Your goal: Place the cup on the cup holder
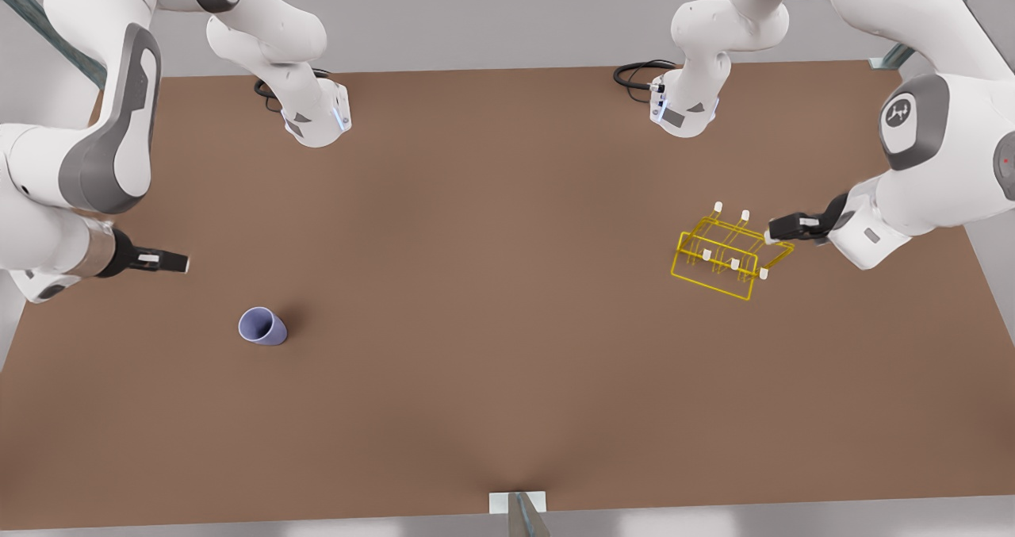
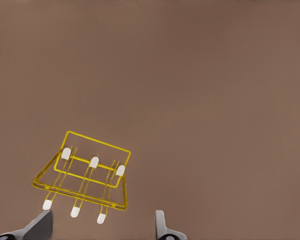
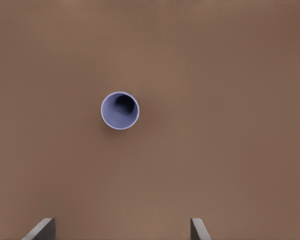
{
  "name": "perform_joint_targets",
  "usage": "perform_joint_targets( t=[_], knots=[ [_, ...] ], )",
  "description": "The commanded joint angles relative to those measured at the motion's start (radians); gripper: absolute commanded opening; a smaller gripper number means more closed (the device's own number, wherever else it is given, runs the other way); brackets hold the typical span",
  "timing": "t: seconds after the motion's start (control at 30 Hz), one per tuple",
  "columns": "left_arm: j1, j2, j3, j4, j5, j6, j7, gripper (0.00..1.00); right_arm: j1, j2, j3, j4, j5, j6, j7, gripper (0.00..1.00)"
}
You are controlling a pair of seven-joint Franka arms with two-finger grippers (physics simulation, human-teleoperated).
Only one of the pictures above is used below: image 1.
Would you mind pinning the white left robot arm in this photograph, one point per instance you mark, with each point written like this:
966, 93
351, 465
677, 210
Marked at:
936, 156

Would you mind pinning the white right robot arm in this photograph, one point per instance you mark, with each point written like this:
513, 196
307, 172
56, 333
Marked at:
95, 156

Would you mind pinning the silver frame post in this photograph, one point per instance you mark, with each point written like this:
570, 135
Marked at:
523, 515
47, 29
924, 21

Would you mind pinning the lavender cup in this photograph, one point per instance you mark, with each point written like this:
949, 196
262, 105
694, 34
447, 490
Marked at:
262, 327

